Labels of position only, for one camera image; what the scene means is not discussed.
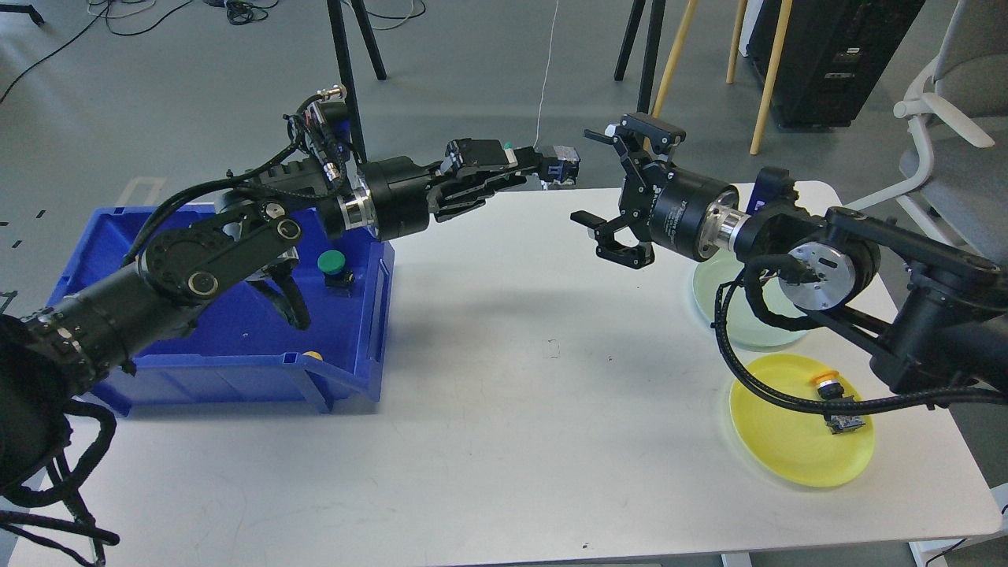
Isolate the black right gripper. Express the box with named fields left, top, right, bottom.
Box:
left=570, top=113, right=740, bottom=269

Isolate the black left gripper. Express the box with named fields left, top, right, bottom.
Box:
left=358, top=139, right=568, bottom=241

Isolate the yellow button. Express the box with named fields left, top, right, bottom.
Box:
left=810, top=370, right=866, bottom=435

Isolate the green button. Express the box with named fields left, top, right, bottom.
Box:
left=505, top=145, right=580, bottom=191
left=316, top=249, right=356, bottom=298

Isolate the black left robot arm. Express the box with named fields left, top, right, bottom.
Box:
left=2, top=85, right=580, bottom=566

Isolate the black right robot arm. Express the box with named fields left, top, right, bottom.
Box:
left=570, top=113, right=1006, bottom=418

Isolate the light green plate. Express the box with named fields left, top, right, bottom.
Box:
left=691, top=250, right=807, bottom=350

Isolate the yellow plate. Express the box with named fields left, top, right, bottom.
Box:
left=728, top=353, right=876, bottom=487

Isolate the black tripod right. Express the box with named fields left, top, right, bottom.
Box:
left=614, top=0, right=669, bottom=115

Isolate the black tripod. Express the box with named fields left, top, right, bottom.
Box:
left=325, top=0, right=387, bottom=162
left=614, top=0, right=669, bottom=115

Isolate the wooden leg stand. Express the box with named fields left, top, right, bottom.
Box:
left=650, top=0, right=795, bottom=156

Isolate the black cabinet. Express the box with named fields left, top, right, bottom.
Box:
left=765, top=1, right=923, bottom=132

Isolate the black tripod left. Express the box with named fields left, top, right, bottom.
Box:
left=325, top=0, right=387, bottom=162

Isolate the blue plastic bin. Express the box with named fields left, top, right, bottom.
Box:
left=87, top=209, right=394, bottom=416

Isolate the grey office chair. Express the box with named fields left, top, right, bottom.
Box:
left=850, top=1, right=1007, bottom=265

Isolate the white cable with plug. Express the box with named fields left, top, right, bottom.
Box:
left=534, top=0, right=561, bottom=150

